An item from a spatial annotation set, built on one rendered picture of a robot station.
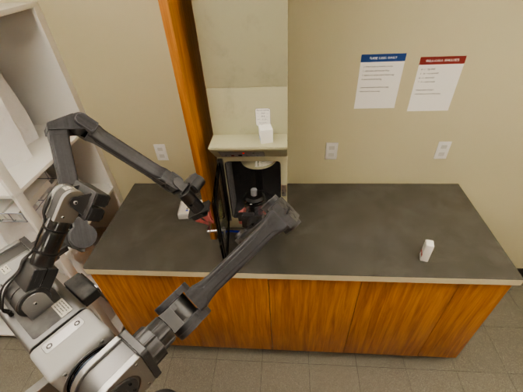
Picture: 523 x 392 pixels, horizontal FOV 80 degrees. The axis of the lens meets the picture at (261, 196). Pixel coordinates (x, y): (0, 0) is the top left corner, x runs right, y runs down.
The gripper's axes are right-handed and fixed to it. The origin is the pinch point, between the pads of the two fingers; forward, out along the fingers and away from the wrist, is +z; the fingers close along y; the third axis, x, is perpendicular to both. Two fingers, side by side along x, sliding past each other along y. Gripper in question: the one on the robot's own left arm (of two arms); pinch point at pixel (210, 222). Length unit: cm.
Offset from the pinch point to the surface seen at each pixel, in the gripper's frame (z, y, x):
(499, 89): 33, -145, -51
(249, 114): -27.8, -35.1, -20.4
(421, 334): 121, -64, 15
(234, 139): -22.7, -25.2, -16.2
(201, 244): 19.5, 19.4, -11.0
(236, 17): -61, -48, -20
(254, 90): -36, -42, -20
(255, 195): 1.7, -21.8, -7.4
